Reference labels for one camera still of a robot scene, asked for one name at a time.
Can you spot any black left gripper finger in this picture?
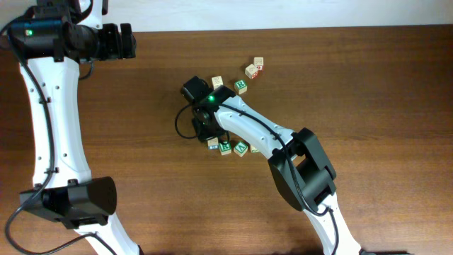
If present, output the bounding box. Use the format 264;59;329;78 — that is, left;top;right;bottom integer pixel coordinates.
120;23;136;45
122;42;137;59

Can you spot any wooden block green R edge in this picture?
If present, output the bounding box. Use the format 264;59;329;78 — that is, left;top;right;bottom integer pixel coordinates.
219;141;232;156

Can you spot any wooden block green V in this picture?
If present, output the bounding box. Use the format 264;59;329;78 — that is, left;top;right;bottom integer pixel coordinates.
234;141;248;157

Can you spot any wooden block green N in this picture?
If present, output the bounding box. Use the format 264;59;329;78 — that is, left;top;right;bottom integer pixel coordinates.
250;145;260;153

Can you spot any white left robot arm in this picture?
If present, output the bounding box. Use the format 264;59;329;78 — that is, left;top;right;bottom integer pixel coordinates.
1;0;142;254

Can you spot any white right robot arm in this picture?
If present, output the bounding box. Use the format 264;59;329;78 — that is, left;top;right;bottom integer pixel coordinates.
180;76;365;254

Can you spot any wooden block green side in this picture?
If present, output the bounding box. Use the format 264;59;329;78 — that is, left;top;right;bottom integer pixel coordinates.
212;76;224;90

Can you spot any wooden block red Q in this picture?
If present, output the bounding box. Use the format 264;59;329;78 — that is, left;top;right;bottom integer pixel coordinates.
244;64;259;79

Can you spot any wooden block red 9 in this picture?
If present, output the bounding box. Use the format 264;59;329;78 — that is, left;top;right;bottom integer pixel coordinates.
253;57;264;71

